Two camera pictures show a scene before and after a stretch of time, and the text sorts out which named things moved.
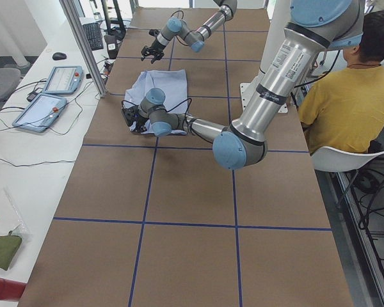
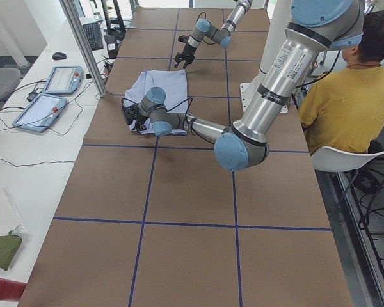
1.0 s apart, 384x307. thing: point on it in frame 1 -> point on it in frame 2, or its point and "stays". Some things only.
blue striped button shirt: x=172 y=83 stays
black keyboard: x=94 y=35 stays
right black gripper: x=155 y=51 -> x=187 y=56
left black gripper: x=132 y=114 stays
